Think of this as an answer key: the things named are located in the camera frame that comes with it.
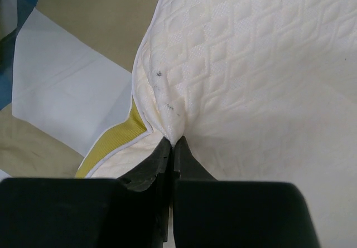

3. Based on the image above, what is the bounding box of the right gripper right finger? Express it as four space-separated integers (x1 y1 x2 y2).
173 138 320 247

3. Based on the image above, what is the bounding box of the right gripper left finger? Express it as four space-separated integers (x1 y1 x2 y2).
1 138 171 247

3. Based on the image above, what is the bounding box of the cream quilted pillow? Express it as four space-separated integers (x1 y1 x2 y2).
76 0 356 247

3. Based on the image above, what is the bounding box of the blue beige patchwork pillowcase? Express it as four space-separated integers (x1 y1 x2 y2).
1 0 158 178

